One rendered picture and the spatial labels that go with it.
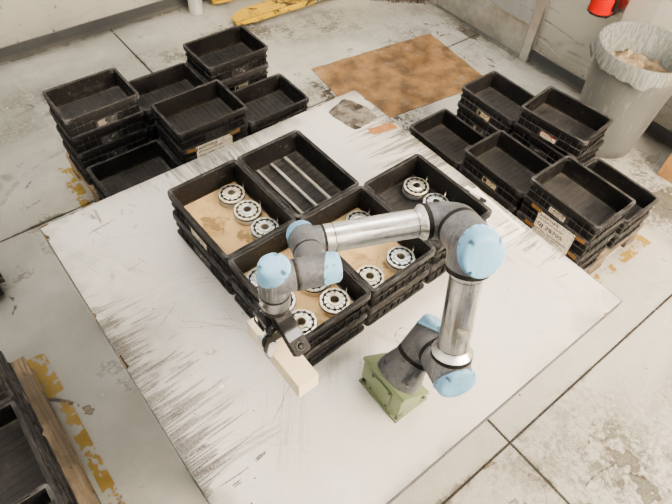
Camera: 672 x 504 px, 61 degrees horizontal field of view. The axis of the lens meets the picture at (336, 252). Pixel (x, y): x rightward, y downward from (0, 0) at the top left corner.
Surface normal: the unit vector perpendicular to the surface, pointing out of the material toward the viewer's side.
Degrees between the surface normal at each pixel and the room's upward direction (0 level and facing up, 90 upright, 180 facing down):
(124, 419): 0
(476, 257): 64
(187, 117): 0
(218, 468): 0
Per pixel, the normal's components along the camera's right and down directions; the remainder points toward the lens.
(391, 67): 0.05, -0.63
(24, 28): 0.62, 0.63
